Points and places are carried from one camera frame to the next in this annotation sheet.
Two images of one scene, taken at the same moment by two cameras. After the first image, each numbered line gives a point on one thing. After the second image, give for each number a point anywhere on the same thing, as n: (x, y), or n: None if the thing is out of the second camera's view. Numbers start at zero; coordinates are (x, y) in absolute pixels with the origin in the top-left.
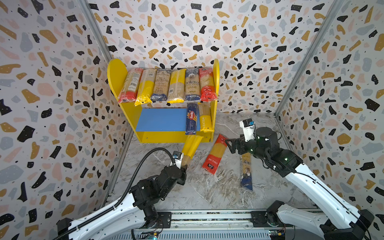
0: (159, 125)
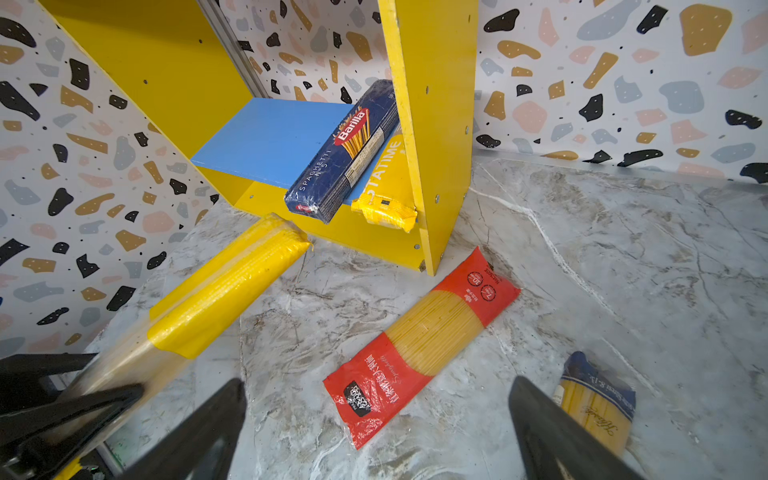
0: (173, 61)
